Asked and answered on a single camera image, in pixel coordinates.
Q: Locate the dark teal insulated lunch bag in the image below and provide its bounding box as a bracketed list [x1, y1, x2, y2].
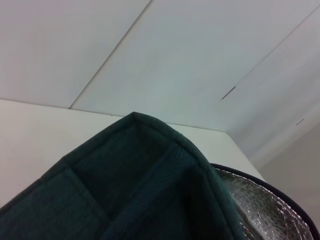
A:
[0, 111, 315, 240]

